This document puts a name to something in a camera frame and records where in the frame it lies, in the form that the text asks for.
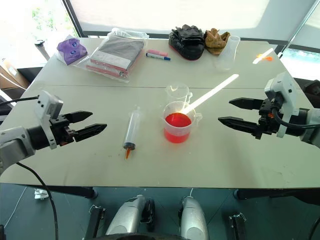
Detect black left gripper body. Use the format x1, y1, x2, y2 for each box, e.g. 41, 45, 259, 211
48, 113, 77, 147

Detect clear plastic measuring cylinder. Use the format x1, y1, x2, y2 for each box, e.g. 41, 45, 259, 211
215, 35, 241, 73

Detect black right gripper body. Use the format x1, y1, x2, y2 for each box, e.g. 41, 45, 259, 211
253, 98, 286, 140

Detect silver right robot leg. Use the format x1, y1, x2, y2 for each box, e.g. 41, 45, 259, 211
177, 195, 210, 240

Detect black table leg bracket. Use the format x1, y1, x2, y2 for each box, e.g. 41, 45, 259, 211
228, 212, 248, 240
83, 204, 107, 240

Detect plastic syringe with orange tip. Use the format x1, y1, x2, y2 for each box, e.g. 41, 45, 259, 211
123, 106, 142, 161

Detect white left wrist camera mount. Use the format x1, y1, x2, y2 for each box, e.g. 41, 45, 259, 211
33, 90, 64, 150

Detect black gloves pile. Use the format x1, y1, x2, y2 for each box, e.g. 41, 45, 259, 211
168, 24, 207, 61

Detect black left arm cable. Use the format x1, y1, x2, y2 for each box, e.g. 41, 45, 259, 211
0, 94, 60, 240

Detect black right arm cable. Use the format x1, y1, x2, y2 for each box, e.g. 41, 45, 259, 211
271, 106, 318, 130

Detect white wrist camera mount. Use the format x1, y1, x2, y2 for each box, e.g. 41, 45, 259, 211
264, 71, 301, 139
33, 90, 64, 150

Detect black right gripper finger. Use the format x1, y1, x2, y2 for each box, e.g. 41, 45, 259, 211
228, 97, 266, 111
217, 116, 261, 137

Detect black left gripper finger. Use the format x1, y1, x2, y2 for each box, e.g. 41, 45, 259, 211
65, 110, 94, 124
73, 123, 108, 143

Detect blue and pink marker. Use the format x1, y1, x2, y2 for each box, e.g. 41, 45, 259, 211
145, 49, 172, 62

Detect purple item in bag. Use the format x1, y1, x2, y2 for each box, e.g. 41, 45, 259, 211
55, 34, 89, 66

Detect black table frame bar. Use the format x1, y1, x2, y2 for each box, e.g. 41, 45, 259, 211
233, 187, 320, 201
22, 184, 99, 200

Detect silver robot leg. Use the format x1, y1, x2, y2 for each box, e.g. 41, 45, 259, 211
177, 195, 210, 240
104, 194, 156, 237

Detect cardboard box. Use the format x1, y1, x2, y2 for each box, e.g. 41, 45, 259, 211
0, 57, 31, 91

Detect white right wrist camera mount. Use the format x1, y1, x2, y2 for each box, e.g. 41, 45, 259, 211
264, 71, 301, 139

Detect silver left robot leg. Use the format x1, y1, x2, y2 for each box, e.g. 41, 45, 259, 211
104, 194, 156, 237

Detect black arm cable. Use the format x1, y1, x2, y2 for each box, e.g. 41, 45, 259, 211
0, 94, 60, 240
271, 106, 318, 130

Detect brown gloves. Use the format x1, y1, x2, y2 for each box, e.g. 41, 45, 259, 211
203, 27, 231, 56

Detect clear beaker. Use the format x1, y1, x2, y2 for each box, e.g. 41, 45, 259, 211
166, 83, 194, 105

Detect clear bag with folded cloths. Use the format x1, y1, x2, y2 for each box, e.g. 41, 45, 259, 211
74, 27, 150, 84

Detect beaker with red liquid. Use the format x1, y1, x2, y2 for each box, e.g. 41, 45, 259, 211
161, 101, 203, 143

